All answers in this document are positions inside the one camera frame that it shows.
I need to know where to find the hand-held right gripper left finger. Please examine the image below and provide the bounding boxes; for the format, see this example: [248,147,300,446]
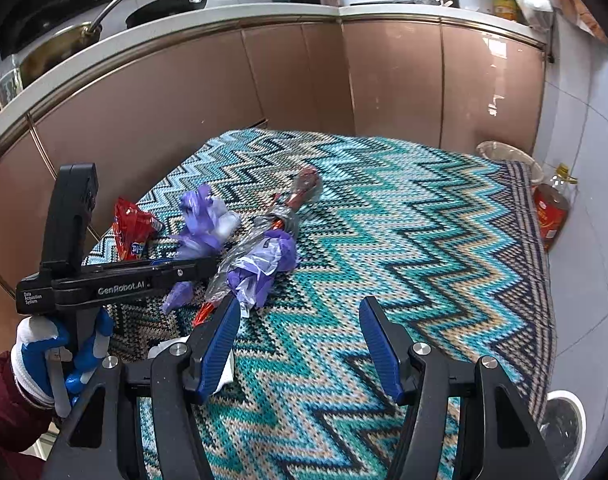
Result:
[44,296,242,480]

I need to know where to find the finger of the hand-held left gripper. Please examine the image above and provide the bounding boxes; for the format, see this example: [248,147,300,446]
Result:
[151,256,219,292]

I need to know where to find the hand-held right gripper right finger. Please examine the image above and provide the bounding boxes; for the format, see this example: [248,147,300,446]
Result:
[359,296,560,480]

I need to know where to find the small purple wrapper piece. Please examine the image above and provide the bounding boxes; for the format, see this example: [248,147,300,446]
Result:
[163,282,195,313]

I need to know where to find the red snack packet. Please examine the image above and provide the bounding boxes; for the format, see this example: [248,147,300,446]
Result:
[112,197,165,262]

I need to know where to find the purple wrapper with clear film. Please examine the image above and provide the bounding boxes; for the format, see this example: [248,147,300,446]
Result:
[226,230,301,311]

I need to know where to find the long clear red wrapper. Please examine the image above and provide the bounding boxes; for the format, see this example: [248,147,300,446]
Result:
[191,164,323,328]

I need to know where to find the white-rimmed trash bin black liner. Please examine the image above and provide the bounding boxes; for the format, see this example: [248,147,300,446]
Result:
[536,390,587,478]

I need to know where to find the person's left forearm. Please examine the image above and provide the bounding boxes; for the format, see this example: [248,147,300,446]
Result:
[0,350,59,480]

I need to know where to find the beige trash bin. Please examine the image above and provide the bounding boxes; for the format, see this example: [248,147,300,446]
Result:
[476,140,544,196]

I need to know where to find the person's left hand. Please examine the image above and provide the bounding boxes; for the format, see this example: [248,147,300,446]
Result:
[11,307,115,407]

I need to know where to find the white tissue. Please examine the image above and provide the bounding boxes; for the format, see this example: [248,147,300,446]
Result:
[151,337,235,391]

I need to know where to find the zigzag knitted cloth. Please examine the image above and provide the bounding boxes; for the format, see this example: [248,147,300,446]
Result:
[81,127,557,480]

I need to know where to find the steel saucepan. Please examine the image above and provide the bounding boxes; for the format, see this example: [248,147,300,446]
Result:
[18,0,152,88]

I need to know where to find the cooking oil bottle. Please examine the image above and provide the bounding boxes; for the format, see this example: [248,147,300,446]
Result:
[533,162,579,253]

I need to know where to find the brown kitchen base cabinets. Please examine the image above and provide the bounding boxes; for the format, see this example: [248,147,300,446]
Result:
[0,2,555,351]

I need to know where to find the yellow food bag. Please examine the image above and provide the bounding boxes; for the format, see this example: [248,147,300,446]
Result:
[493,0,520,22]

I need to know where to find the white plastic bag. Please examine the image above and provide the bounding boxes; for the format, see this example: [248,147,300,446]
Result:
[516,0,555,28]

